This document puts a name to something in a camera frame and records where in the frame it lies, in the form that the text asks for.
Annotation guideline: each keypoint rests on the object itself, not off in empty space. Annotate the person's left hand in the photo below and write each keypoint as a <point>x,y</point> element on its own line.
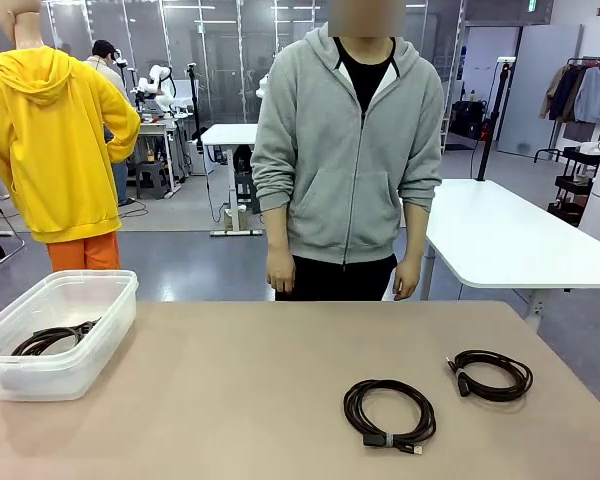
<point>406,280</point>

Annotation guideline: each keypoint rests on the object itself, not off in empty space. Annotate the person's right hand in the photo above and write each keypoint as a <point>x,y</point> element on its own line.
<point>281,272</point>

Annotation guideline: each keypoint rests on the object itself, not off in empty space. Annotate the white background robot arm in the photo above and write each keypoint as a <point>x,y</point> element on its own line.
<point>157,87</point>

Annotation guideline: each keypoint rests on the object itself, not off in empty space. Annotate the person's left forearm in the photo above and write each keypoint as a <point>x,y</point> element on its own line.
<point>414,230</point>

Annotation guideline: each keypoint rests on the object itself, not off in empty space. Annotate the person's right forearm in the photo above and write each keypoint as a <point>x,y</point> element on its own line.
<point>279,230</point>

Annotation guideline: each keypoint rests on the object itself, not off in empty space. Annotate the large white table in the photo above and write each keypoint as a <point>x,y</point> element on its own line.
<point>505,225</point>

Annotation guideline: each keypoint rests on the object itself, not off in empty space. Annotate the person in grey hoodie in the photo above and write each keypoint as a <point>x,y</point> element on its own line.
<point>345,150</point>

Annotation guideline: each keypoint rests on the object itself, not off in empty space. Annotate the white standing desk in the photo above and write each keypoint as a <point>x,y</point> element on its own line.
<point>230,134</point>

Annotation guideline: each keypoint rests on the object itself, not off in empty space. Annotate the wooden shoe rack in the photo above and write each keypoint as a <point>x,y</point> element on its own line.
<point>446,135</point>

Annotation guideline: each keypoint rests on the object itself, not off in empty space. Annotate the grey step stool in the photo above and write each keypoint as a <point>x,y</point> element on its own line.
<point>152,177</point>

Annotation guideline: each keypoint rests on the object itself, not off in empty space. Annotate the black bags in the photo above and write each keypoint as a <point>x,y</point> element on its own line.
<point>467,120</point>

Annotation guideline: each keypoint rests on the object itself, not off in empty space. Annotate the black pole with white top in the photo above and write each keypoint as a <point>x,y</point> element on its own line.
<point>492,120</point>

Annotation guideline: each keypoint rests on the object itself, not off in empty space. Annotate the clear plastic storage bin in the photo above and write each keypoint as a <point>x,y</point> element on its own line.
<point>105,340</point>

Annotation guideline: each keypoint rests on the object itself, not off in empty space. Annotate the workbench with equipment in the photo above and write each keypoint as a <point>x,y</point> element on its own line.
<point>157,130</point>

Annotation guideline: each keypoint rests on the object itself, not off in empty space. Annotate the black tripod stand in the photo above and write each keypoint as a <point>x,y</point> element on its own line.
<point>195,100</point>

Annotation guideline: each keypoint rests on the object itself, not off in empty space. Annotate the black utility cart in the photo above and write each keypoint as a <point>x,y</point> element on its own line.
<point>575,185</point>

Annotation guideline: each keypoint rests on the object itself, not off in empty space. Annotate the orange trousers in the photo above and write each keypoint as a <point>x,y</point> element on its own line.
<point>87,252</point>

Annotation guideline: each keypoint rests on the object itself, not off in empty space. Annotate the clothes rack with garments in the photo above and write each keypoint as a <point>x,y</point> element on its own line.
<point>580,95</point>

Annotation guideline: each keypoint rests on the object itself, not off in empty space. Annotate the yellow hoodie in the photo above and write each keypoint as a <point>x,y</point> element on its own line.
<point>45,140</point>

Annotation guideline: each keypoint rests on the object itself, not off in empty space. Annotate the standing person with dark hair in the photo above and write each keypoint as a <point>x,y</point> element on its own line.
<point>102,50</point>

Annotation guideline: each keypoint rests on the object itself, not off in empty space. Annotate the beige mannequin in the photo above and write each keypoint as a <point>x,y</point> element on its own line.
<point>17,25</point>

